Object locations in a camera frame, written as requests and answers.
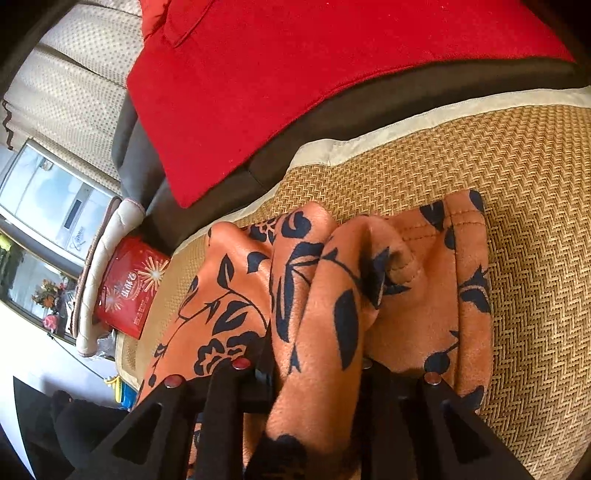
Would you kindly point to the blue plastic item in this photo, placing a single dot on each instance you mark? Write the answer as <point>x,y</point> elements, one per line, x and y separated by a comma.
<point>123,396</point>

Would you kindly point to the red cloth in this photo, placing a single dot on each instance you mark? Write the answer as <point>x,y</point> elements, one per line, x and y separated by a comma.
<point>300,92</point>

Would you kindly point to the orange floral garment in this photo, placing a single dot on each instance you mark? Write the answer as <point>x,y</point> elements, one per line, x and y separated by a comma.
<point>323,300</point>

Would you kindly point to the dark brown sofa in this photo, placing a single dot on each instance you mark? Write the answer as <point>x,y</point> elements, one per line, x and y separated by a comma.
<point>272,166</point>

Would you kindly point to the white quilted cushion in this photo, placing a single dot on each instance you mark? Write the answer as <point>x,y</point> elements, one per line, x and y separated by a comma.
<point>124,217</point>

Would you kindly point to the black cloth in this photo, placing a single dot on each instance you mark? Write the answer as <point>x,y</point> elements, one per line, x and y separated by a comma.
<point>78,429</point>

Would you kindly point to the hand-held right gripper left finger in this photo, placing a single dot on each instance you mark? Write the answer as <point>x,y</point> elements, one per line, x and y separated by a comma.
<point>261,379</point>

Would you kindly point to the cream textured sofa cover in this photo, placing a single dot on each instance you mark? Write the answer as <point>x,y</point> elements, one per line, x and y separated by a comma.
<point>69,92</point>

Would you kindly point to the woven straw mat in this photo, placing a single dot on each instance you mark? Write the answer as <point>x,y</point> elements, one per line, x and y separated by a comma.
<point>531,230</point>

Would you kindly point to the white refrigerator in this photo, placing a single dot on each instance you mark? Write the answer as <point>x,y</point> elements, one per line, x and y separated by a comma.
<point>46,184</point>

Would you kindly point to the artificial flower bouquet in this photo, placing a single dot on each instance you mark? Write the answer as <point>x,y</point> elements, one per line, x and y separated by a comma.
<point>46,295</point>

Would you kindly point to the red snack box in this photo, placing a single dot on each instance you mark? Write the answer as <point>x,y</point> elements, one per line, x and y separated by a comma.
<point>124,295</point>

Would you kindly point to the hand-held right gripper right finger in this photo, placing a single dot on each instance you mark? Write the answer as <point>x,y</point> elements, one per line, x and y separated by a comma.
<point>388,394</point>

